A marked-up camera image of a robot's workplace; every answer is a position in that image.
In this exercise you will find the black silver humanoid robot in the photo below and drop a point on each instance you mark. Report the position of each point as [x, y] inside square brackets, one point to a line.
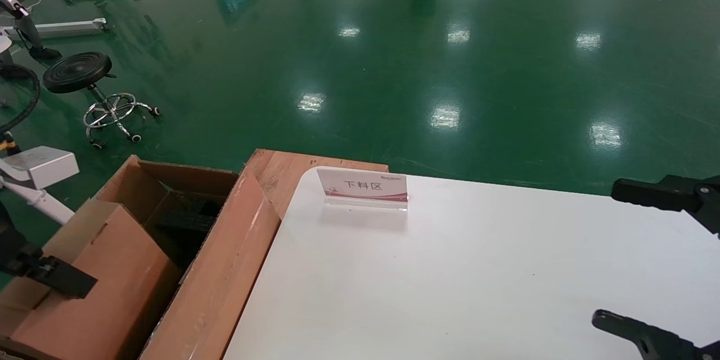
[28, 34]

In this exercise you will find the black round stool chrome base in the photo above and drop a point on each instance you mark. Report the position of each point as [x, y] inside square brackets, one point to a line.
[76, 70]

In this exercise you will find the black foam block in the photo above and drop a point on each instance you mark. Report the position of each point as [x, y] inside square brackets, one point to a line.
[191, 230]

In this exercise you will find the acrylic sign with red print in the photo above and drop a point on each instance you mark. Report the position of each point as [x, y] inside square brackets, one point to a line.
[363, 185]

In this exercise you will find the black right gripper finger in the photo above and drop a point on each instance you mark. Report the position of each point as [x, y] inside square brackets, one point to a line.
[652, 340]
[664, 194]

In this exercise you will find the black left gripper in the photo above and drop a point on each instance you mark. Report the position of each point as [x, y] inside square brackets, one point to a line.
[11, 253]

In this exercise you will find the large open cardboard box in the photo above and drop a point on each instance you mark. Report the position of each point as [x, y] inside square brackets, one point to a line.
[225, 270]

